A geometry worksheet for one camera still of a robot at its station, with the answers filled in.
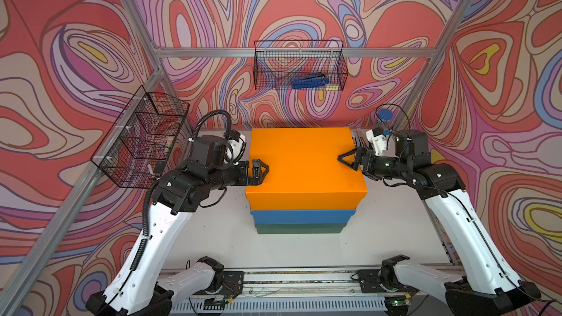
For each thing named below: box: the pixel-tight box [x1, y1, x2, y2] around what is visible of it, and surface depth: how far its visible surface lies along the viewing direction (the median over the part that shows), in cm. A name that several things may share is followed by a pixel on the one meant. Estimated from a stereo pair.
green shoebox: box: [254, 223, 348, 235], surface depth 80 cm
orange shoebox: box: [245, 127, 368, 210], surface depth 64 cm
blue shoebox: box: [250, 209, 357, 225], surface depth 75 cm
